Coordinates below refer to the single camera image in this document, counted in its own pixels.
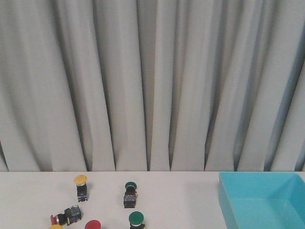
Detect red push button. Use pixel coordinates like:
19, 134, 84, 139
85, 219, 102, 229
50, 205, 81, 226

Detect yellow push button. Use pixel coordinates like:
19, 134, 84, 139
74, 175, 88, 202
48, 224, 63, 229

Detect light blue plastic box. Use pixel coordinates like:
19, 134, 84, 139
218, 172, 305, 229

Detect grey pleated curtain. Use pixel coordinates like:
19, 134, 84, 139
0, 0, 305, 171

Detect lying green push button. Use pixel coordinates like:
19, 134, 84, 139
123, 181, 137, 208

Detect upright yellow push button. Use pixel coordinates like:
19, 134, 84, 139
74, 175, 88, 202

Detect upright green push button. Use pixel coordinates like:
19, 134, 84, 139
129, 211, 145, 229

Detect lying red push button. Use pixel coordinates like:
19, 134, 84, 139
50, 205, 81, 226

